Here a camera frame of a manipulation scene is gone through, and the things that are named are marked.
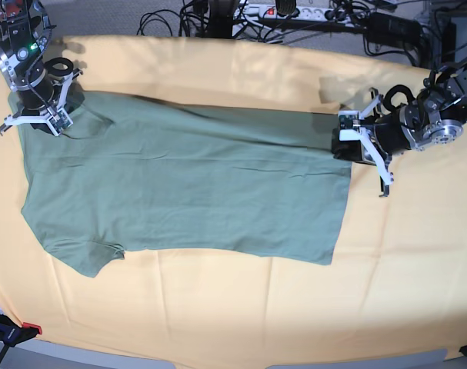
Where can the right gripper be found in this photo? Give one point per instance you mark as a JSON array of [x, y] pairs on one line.
[[41, 92]]

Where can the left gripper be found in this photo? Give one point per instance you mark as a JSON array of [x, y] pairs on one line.
[[383, 127]]

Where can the green T-shirt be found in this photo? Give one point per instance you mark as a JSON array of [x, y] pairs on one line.
[[132, 174]]

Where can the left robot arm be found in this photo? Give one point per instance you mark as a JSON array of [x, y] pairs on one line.
[[436, 116]]

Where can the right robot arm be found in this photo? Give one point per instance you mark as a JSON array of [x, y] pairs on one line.
[[25, 32]]

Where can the black power adapter brick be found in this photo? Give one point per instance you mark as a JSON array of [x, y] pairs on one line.
[[392, 26]]

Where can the yellow tablecloth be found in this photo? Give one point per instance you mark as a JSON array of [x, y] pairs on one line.
[[397, 284]]

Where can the black box right background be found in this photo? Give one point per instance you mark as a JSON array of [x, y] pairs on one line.
[[452, 28]]

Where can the white power strip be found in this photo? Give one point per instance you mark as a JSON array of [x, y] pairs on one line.
[[306, 13]]

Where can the black center stand pole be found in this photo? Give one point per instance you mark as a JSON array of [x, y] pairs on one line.
[[220, 20]]

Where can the black red left clamp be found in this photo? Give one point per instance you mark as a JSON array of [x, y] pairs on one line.
[[12, 334]]

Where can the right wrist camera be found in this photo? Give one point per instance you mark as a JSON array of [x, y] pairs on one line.
[[59, 122]]

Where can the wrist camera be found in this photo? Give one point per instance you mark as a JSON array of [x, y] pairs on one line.
[[59, 122], [348, 125]]

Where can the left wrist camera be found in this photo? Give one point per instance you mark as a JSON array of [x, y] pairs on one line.
[[348, 125]]

